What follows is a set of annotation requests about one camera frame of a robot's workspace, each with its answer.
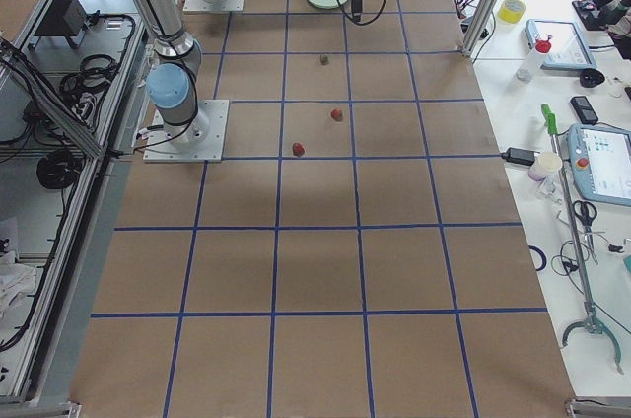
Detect far teach pendant tablet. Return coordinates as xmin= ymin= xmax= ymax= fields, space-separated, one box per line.
xmin=525 ymin=19 xmax=596 ymax=71

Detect black handled scissors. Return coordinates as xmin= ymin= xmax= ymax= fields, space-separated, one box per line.
xmin=572 ymin=200 xmax=598 ymax=264

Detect black power adapter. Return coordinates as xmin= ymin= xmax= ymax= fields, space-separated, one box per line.
xmin=500 ymin=147 xmax=538 ymax=167

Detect blue tape roll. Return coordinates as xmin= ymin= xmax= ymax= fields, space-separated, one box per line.
xmin=528 ymin=245 xmax=548 ymax=272

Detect yellow tape roll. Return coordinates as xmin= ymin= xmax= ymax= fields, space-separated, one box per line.
xmin=497 ymin=0 xmax=526 ymax=24

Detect black round cap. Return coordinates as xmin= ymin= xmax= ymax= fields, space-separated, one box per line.
xmin=579 ymin=68 xmax=605 ymax=89

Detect near teach pendant tablet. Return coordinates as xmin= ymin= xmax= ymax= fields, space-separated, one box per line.
xmin=566 ymin=124 xmax=630 ymax=206

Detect white paper cup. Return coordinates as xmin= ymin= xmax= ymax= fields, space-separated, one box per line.
xmin=527 ymin=152 xmax=563 ymax=181

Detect long reach grabber tool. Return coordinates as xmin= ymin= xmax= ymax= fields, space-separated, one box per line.
xmin=540 ymin=104 xmax=624 ymax=375

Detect teach pendant tablet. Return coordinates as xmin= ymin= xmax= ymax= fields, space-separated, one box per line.
xmin=566 ymin=124 xmax=630 ymax=206
xmin=525 ymin=19 xmax=596 ymax=71

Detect clear bottle red cap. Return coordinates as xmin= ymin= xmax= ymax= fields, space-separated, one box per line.
xmin=516 ymin=35 xmax=552 ymax=83

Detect red strawberry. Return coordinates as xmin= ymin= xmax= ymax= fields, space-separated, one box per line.
xmin=330 ymin=108 xmax=344 ymax=122
xmin=292 ymin=142 xmax=306 ymax=157

